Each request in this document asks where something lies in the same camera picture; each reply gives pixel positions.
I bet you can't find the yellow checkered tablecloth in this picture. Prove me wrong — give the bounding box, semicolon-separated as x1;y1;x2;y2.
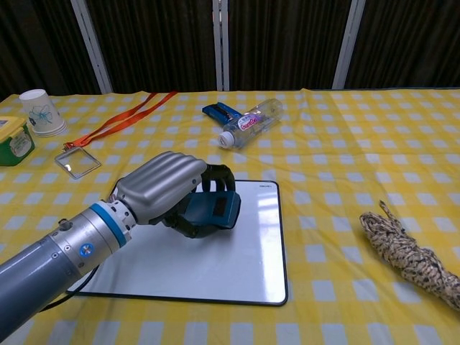
0;87;460;345

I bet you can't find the white vertical frame post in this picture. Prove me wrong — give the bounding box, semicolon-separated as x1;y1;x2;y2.
331;0;367;90
212;0;231;92
70;0;114;94

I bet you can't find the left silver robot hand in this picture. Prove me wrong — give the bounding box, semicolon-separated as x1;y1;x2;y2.
109;151;238;239

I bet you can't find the folded leopard print umbrella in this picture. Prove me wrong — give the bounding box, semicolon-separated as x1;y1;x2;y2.
359;200;460;312

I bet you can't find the orange lanyard strap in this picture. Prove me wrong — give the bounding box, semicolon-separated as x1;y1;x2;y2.
68;91;179;147

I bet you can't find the blue whiteboard eraser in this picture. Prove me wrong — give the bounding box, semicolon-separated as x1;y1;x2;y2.
181;190;242;231

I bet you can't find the white dry-erase board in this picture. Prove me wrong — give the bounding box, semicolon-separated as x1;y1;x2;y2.
67;179;290;307

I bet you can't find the blue tool behind bottle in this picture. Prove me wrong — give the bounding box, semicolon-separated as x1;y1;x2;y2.
201;102;242;122

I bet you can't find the clear square badge holder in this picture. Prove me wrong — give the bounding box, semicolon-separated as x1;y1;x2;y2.
54;142;102;180

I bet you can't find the green box with yellow lid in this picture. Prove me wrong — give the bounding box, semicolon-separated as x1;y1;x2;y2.
0;116;36;167

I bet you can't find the clear plastic water bottle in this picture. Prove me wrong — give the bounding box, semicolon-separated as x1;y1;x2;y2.
218;98;284;150

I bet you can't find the white paper cup stack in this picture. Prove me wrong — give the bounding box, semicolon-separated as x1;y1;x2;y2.
19;88;68;138

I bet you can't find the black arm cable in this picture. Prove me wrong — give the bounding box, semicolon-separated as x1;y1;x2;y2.
38;266;99;313

